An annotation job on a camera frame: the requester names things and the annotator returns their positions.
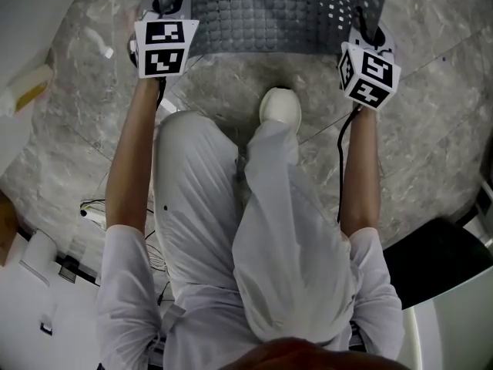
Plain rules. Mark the person's light grey trousers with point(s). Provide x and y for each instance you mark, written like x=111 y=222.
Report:
x=200 y=206

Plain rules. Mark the person's white shoe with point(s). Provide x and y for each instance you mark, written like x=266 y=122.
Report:
x=280 y=106

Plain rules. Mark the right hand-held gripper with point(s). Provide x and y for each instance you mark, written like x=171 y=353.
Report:
x=371 y=75

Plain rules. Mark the person's left forearm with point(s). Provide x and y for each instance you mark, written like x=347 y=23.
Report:
x=131 y=160

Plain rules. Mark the grey marble floor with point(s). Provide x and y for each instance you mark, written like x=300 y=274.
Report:
x=423 y=129

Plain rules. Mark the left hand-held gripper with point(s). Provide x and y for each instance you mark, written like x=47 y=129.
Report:
x=163 y=48

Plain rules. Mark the brown cardboard box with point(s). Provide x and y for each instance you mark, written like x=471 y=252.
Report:
x=7 y=229

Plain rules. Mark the person's right forearm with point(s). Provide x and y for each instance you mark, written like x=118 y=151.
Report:
x=362 y=168

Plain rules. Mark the white power strip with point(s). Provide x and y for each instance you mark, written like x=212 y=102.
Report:
x=92 y=214

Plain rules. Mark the yellow cardboard box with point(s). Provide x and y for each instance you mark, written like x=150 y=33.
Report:
x=31 y=89

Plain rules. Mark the black mesh holder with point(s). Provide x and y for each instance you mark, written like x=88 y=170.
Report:
x=68 y=271

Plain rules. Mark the black round seat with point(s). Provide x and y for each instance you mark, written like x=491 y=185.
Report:
x=431 y=260

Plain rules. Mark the person's white shirt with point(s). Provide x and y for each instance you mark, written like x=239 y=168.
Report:
x=123 y=291

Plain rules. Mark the small black device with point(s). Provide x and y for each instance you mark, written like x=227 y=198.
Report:
x=47 y=328

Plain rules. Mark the grey perforated plastic basket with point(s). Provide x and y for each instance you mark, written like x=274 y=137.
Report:
x=250 y=21

